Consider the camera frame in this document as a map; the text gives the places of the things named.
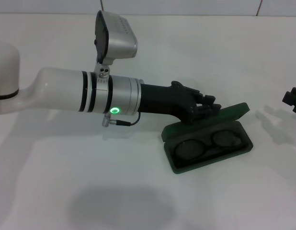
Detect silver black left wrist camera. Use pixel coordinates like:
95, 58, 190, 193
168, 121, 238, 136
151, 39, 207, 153
93, 10, 139, 83

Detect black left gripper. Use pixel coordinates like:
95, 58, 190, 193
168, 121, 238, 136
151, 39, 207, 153
139, 80, 222, 124

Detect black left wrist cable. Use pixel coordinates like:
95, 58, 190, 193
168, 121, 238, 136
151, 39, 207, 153
101, 112, 142, 128

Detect green glasses case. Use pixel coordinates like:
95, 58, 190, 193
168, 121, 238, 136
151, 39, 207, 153
160, 102, 255, 175

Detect black glasses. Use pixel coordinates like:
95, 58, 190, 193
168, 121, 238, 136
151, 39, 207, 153
173, 128, 242, 166

